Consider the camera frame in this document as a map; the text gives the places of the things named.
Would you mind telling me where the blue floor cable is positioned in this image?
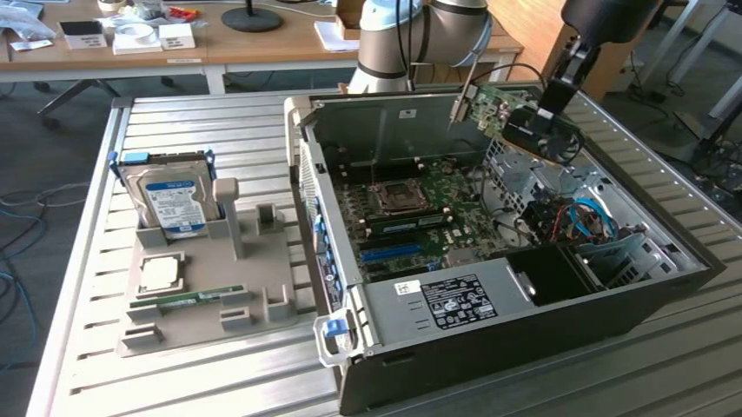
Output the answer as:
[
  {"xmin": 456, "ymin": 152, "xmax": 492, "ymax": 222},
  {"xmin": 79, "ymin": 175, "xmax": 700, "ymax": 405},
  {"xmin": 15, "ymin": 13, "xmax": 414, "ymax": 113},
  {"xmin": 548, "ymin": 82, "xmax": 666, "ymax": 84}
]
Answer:
[{"xmin": 0, "ymin": 203, "xmax": 45, "ymax": 374}]

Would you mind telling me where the blue expansion slot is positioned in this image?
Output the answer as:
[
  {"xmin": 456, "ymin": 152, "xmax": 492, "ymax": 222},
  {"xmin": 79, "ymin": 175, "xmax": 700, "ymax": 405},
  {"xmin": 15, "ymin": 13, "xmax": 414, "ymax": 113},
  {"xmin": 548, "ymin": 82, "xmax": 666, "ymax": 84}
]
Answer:
[{"xmin": 359, "ymin": 243, "xmax": 423, "ymax": 263}]

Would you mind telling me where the white table frame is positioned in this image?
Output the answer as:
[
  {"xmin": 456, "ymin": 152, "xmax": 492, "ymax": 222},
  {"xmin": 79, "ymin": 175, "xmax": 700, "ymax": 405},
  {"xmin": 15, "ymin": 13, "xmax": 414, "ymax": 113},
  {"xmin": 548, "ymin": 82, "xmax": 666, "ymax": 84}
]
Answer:
[{"xmin": 634, "ymin": 0, "xmax": 742, "ymax": 122}]

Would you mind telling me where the black round lamp base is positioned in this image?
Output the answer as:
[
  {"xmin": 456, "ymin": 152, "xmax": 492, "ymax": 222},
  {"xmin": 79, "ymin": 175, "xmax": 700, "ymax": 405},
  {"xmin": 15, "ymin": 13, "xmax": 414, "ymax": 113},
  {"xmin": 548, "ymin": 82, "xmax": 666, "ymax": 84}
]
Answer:
[{"xmin": 221, "ymin": 0, "xmax": 285, "ymax": 33}]

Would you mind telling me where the silver CPU chip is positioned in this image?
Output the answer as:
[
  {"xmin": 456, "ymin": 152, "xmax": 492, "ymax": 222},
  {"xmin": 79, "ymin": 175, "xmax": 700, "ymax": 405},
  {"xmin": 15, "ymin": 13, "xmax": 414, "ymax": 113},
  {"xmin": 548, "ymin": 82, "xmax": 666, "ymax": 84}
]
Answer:
[{"xmin": 140, "ymin": 256, "xmax": 180, "ymax": 293}]

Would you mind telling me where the clear plastic bag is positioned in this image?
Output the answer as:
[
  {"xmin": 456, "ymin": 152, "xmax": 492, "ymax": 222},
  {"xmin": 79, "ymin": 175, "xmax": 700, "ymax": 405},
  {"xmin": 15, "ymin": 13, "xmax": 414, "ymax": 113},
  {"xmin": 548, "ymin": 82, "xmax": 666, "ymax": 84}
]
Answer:
[{"xmin": 0, "ymin": 3, "xmax": 57, "ymax": 41}]

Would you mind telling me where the grey parts rack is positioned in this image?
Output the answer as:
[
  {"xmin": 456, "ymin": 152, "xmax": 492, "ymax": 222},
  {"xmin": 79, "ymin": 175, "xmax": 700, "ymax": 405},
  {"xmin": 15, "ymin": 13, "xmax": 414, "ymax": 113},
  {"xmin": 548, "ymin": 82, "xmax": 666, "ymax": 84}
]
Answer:
[{"xmin": 115, "ymin": 176, "xmax": 300, "ymax": 358}]

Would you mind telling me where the small white box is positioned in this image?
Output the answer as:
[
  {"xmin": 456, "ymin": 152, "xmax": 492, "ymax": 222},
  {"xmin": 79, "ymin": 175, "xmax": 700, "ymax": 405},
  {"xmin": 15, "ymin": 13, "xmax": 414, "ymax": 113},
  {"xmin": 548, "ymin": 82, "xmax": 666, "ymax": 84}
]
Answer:
[{"xmin": 157, "ymin": 23, "xmax": 196, "ymax": 51}]

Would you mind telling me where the wooden desk with white frame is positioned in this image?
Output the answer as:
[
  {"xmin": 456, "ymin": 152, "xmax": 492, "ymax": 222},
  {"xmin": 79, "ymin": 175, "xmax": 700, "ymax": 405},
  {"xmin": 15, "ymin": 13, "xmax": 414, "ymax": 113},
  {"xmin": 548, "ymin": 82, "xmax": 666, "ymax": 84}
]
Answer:
[{"xmin": 0, "ymin": 0, "xmax": 526, "ymax": 95}]

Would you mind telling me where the white paper stack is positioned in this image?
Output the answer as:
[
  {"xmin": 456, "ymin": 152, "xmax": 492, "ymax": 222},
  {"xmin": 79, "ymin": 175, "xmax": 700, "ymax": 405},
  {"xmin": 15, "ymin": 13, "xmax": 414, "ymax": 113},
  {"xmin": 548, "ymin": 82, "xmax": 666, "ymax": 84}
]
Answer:
[{"xmin": 313, "ymin": 20, "xmax": 362, "ymax": 53}]

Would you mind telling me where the black expansion slot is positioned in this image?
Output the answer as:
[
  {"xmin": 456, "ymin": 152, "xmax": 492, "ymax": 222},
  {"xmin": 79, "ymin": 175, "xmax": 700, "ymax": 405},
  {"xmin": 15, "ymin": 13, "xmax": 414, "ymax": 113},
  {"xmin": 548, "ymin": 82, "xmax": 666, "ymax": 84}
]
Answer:
[{"xmin": 356, "ymin": 234, "xmax": 419, "ymax": 252}]

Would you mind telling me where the silver disk bay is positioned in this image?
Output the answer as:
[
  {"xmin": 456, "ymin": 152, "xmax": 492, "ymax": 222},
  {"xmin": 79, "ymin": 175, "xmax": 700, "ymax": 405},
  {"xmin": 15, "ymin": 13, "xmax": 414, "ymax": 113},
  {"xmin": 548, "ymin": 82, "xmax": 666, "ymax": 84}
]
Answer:
[{"xmin": 570, "ymin": 232, "xmax": 683, "ymax": 291}]

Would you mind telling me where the white floor cable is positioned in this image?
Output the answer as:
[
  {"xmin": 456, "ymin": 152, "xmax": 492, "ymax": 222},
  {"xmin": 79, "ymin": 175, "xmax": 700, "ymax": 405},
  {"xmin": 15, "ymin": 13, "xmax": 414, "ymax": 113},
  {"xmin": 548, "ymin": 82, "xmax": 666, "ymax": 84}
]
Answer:
[{"xmin": 0, "ymin": 181, "xmax": 92, "ymax": 209}]

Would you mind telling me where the green graphics card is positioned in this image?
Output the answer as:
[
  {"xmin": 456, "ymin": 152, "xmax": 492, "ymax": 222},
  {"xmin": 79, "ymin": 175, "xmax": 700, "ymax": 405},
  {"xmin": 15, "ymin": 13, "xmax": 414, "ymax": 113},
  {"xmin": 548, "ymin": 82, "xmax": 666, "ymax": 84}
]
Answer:
[{"xmin": 447, "ymin": 54, "xmax": 587, "ymax": 167}]

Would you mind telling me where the blue flat wire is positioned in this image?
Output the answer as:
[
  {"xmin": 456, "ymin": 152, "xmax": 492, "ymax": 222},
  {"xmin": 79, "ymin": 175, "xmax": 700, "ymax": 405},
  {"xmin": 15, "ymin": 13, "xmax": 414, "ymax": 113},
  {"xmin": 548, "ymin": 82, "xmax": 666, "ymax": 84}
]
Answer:
[{"xmin": 566, "ymin": 197, "xmax": 620, "ymax": 245}]

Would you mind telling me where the silver chipset heatsink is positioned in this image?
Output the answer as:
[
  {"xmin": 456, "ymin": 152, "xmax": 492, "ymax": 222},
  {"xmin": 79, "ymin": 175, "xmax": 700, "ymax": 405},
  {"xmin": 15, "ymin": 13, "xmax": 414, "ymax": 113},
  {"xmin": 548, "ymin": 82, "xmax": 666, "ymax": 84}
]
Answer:
[{"xmin": 444, "ymin": 249, "xmax": 483, "ymax": 268}]

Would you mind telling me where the hard disk with blue carrier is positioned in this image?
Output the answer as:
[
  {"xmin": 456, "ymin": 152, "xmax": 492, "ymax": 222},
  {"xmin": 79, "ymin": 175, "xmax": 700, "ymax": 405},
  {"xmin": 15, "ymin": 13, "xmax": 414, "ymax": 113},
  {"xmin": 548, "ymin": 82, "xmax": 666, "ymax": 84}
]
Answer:
[{"xmin": 108, "ymin": 149, "xmax": 219, "ymax": 241}]

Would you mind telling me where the brown cardboard box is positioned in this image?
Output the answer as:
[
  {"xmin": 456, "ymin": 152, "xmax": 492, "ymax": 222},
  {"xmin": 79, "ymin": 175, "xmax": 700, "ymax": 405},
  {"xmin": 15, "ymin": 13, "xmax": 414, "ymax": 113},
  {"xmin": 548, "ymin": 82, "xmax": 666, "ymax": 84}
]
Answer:
[{"xmin": 334, "ymin": 0, "xmax": 375, "ymax": 43}]

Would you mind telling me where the metal CPU socket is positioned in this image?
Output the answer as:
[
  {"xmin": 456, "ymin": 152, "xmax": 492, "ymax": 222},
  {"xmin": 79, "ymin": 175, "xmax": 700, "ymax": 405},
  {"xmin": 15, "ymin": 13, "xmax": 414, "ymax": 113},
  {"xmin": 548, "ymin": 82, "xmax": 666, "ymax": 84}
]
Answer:
[{"xmin": 370, "ymin": 179, "xmax": 428, "ymax": 217}]

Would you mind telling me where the perforated metal drive cage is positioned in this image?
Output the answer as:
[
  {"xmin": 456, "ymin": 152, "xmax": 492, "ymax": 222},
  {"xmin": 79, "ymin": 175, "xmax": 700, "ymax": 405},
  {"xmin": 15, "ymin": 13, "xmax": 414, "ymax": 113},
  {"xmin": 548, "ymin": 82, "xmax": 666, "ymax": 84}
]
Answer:
[{"xmin": 482, "ymin": 137, "xmax": 604, "ymax": 218}]

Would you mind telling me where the grey power supply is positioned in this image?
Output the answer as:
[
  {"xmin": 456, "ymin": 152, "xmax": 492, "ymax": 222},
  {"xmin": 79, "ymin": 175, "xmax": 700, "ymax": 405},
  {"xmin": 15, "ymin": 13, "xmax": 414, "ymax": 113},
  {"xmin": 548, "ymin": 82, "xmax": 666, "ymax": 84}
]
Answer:
[{"xmin": 347, "ymin": 259, "xmax": 534, "ymax": 348}]

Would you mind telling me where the black and white box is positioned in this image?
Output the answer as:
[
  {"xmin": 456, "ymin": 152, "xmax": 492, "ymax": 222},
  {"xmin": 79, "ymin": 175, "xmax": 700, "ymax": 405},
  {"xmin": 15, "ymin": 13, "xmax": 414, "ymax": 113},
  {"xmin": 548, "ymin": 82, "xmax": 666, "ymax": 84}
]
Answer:
[{"xmin": 59, "ymin": 20, "xmax": 109, "ymax": 50}]

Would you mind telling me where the green RAM stick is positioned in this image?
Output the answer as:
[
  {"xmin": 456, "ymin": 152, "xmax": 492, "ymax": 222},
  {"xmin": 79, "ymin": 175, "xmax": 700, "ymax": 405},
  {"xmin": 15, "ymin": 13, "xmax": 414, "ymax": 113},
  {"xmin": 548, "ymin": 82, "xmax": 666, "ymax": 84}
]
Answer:
[
  {"xmin": 129, "ymin": 285, "xmax": 244, "ymax": 310},
  {"xmin": 366, "ymin": 211, "xmax": 455, "ymax": 234}
]

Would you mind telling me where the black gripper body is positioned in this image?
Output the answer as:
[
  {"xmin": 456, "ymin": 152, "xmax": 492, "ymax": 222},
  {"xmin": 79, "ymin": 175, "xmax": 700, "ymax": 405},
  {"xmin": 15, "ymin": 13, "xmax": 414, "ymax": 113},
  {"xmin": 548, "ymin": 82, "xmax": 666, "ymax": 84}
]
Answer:
[{"xmin": 560, "ymin": 0, "xmax": 666, "ymax": 44}]

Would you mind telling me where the open black PC case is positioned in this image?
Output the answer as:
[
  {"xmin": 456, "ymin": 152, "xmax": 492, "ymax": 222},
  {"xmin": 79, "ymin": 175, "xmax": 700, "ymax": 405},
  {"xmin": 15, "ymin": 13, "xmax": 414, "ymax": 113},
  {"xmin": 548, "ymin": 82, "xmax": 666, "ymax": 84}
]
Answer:
[{"xmin": 281, "ymin": 84, "xmax": 729, "ymax": 416}]

